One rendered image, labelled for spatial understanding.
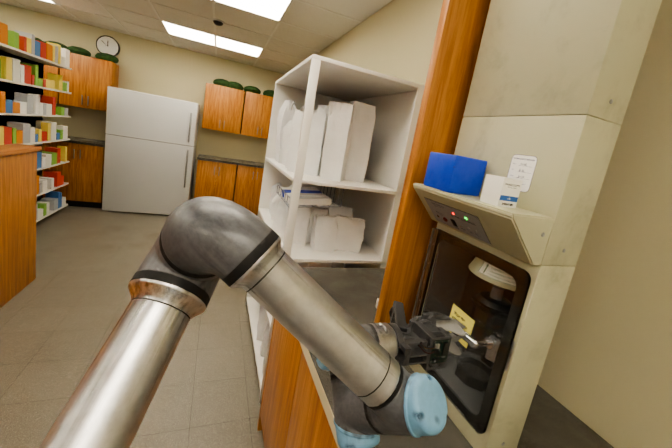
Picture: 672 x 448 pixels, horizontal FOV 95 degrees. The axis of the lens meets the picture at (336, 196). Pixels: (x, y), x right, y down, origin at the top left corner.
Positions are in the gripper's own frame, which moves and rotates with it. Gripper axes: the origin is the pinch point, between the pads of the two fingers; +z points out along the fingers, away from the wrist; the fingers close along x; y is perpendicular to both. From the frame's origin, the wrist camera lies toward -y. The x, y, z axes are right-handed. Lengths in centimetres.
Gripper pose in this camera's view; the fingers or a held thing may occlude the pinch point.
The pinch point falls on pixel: (456, 329)
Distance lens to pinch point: 84.8
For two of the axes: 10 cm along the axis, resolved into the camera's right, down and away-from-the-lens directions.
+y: 3.5, 1.9, -9.2
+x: 1.6, -9.8, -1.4
